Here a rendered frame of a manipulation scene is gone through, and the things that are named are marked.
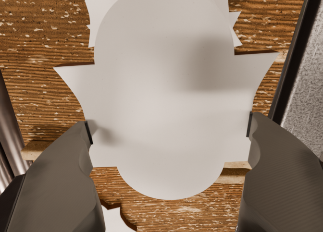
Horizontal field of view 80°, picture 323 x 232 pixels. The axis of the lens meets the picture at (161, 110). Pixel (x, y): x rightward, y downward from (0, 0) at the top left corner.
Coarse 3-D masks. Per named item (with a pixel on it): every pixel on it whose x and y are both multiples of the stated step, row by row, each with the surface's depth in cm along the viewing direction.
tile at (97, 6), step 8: (88, 0) 16; (96, 0) 16; (104, 0) 16; (112, 0) 16; (88, 8) 16; (96, 8) 16; (104, 8) 16; (96, 16) 17; (96, 24) 17; (96, 32) 17
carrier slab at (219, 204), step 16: (96, 176) 32; (112, 176) 32; (112, 192) 33; (128, 192) 33; (208, 192) 33; (224, 192) 33; (240, 192) 33; (128, 208) 35; (144, 208) 35; (160, 208) 35; (176, 208) 35; (192, 208) 35; (208, 208) 35; (224, 208) 35; (144, 224) 37; (160, 224) 37; (176, 224) 37; (192, 224) 37; (208, 224) 37; (224, 224) 37
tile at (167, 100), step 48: (144, 0) 9; (192, 0) 9; (96, 48) 10; (144, 48) 10; (192, 48) 10; (96, 96) 11; (144, 96) 11; (192, 96) 11; (240, 96) 11; (96, 144) 13; (144, 144) 13; (192, 144) 13; (240, 144) 13; (144, 192) 15; (192, 192) 15
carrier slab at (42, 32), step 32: (0, 0) 21; (32, 0) 21; (64, 0) 21; (256, 0) 21; (288, 0) 21; (0, 32) 22; (32, 32) 22; (64, 32) 22; (256, 32) 22; (288, 32) 22; (0, 64) 24; (32, 64) 24; (32, 96) 26; (64, 96) 26; (256, 96) 25; (32, 128) 28; (64, 128) 28
